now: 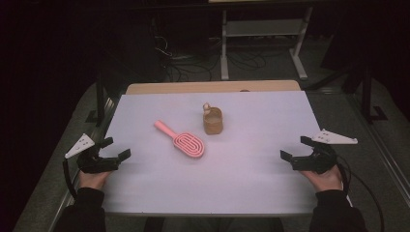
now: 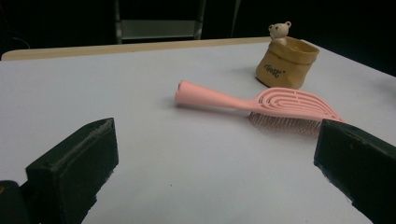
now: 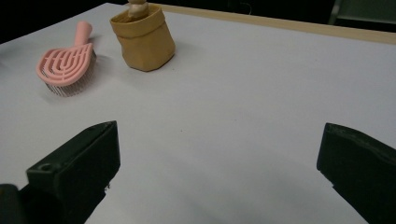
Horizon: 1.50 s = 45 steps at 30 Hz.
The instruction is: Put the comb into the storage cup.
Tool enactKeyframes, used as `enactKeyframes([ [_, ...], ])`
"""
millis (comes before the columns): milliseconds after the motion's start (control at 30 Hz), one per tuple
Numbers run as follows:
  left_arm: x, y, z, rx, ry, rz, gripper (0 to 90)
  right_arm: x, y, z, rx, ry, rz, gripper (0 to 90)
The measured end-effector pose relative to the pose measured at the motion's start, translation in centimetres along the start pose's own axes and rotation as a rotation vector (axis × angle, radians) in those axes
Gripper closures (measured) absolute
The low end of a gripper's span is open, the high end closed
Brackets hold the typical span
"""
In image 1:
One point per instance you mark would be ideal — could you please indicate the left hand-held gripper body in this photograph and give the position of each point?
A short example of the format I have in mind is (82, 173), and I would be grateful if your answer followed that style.
(93, 162)

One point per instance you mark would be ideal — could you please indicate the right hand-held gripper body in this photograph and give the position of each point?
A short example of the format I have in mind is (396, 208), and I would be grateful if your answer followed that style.
(317, 159)

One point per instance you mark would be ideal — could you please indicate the pink hairbrush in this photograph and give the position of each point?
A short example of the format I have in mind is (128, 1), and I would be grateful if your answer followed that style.
(190, 145)

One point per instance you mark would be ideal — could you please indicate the person's left hand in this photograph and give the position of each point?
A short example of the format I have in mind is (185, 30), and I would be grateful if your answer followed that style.
(92, 180)

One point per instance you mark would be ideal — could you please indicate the person's right hand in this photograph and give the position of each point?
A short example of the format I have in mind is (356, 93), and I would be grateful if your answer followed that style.
(325, 182)

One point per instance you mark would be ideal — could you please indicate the black metal stand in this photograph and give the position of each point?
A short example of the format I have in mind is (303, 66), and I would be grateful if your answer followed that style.
(367, 93)
(100, 96)

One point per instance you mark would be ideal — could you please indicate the wooden table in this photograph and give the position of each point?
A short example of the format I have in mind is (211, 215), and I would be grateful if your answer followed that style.
(193, 87)

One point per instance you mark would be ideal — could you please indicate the metal floor rail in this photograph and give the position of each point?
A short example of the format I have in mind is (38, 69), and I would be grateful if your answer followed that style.
(80, 167)
(383, 154)

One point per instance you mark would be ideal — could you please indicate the white metal frame stand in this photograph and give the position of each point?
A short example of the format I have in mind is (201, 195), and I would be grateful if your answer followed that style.
(257, 28)

